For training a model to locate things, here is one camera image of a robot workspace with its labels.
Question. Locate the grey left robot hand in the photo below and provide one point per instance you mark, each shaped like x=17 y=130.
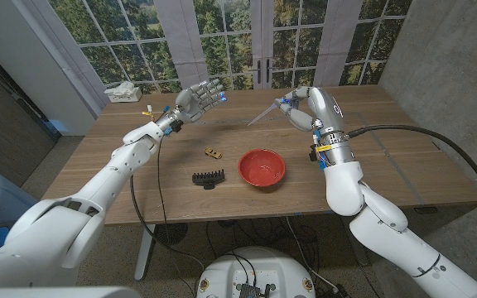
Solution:
x=197 y=101

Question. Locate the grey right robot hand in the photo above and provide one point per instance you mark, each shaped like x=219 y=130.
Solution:
x=323 y=109

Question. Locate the clear plastic pipette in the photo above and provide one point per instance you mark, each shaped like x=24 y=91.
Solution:
x=263 y=114

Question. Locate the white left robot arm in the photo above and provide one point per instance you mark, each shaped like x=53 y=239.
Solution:
x=89 y=194

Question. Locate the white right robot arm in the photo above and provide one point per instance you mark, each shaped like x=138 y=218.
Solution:
x=346 y=186

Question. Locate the red bowl plate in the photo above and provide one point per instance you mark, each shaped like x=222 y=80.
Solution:
x=261 y=167

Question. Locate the small yellow toy car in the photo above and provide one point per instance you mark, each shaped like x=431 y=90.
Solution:
x=213 y=153

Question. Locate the printed window backdrop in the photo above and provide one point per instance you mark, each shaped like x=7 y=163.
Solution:
x=222 y=41

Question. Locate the white tissue box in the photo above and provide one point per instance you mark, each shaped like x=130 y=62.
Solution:
x=124 y=94

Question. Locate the round black fan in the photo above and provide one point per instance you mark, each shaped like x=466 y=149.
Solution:
x=171 y=234

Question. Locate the white table leg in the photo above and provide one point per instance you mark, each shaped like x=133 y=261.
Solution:
x=144 y=252

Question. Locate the white robot torso base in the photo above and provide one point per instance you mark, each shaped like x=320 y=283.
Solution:
x=259 y=269

